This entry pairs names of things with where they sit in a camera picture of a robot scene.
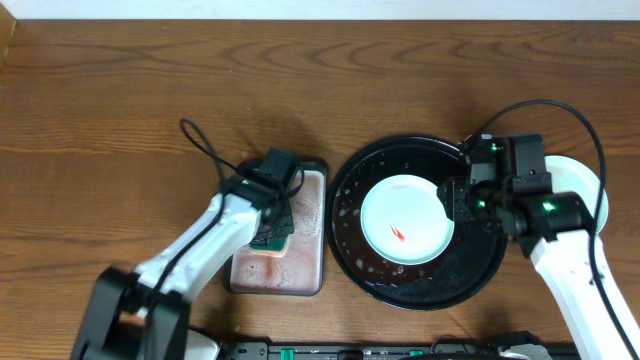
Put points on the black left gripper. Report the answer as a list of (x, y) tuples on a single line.
[(279, 222)]

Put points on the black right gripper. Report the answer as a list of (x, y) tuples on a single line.
[(455, 191)]

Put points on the green and orange sponge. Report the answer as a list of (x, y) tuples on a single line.
[(272, 247)]

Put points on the mint plate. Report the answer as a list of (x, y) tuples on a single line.
[(404, 221), (570, 175)]

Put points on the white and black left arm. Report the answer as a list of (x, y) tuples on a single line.
[(144, 314)]

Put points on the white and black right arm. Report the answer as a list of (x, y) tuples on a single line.
[(557, 233)]

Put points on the round black tray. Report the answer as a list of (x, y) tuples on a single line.
[(462, 270)]

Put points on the black rectangular soapy water tray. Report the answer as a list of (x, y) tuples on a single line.
[(299, 271)]

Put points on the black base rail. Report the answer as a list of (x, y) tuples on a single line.
[(518, 345)]

